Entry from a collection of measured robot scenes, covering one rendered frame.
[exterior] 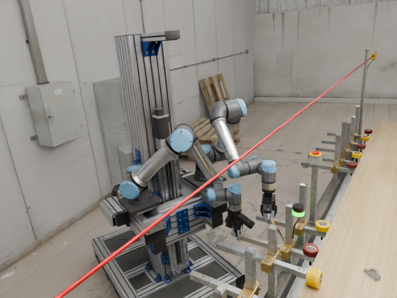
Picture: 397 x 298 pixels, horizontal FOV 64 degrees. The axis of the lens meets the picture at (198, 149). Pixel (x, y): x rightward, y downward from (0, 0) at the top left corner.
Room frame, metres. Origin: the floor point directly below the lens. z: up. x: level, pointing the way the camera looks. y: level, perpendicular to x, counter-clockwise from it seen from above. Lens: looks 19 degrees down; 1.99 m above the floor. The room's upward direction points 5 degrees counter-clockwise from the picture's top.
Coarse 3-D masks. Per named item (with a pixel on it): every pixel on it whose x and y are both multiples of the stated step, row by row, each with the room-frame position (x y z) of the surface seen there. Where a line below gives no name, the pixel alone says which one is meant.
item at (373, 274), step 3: (363, 270) 1.20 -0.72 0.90; (366, 270) 1.18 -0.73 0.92; (369, 270) 1.19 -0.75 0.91; (372, 270) 1.18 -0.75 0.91; (375, 270) 1.18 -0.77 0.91; (366, 273) 1.18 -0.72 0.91; (369, 273) 1.17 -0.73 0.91; (372, 273) 1.16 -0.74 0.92; (375, 273) 1.17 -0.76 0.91; (369, 276) 1.16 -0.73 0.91; (372, 276) 1.15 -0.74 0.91; (375, 276) 1.16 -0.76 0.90; (378, 276) 1.15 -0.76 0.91; (372, 279) 1.14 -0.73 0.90; (375, 279) 1.14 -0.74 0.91; (378, 279) 1.13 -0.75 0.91
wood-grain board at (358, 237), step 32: (384, 128) 3.26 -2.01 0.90; (384, 160) 2.43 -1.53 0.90; (352, 192) 1.94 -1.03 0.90; (384, 192) 1.91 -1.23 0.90; (352, 224) 1.57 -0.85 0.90; (384, 224) 1.55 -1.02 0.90; (320, 256) 1.32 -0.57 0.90; (352, 256) 1.31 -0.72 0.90; (384, 256) 1.29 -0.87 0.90; (320, 288) 1.12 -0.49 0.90; (352, 288) 1.10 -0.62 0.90; (384, 288) 1.09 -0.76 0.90
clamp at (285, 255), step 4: (284, 244) 1.48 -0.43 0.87; (288, 244) 1.48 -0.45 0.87; (292, 244) 1.48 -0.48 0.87; (296, 244) 1.51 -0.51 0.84; (280, 248) 1.45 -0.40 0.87; (288, 248) 1.44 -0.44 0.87; (284, 252) 1.42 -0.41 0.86; (288, 252) 1.42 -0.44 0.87; (284, 256) 1.42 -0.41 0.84; (288, 256) 1.42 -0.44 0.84
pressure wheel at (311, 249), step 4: (304, 244) 1.42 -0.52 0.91; (308, 244) 1.42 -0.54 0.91; (312, 244) 1.41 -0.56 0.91; (304, 248) 1.39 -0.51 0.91; (308, 248) 1.39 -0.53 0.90; (312, 248) 1.38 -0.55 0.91; (316, 248) 1.38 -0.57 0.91; (304, 252) 1.38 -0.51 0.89; (308, 252) 1.36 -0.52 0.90; (312, 252) 1.35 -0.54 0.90; (316, 252) 1.35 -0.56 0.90; (308, 256) 1.36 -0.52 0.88; (312, 256) 1.35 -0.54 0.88; (316, 256) 1.35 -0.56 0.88
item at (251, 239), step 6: (240, 234) 1.62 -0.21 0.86; (246, 240) 1.58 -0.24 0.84; (252, 240) 1.56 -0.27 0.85; (258, 240) 1.55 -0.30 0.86; (264, 240) 1.55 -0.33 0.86; (264, 246) 1.52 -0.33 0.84; (294, 252) 1.42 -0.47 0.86; (300, 252) 1.41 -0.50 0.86; (306, 258) 1.39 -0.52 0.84; (312, 258) 1.37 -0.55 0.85
